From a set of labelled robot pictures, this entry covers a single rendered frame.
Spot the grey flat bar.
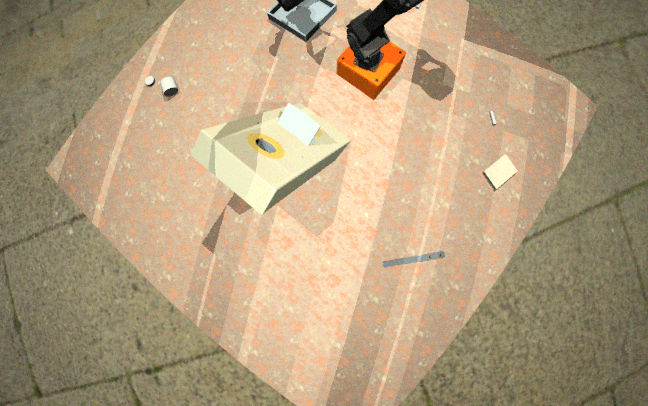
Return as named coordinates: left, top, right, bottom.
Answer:
left=383, top=251, right=445, bottom=268

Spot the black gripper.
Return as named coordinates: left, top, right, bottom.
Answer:
left=278, top=0, right=303, bottom=11

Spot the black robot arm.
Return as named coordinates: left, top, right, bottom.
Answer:
left=346, top=0, right=425, bottom=72

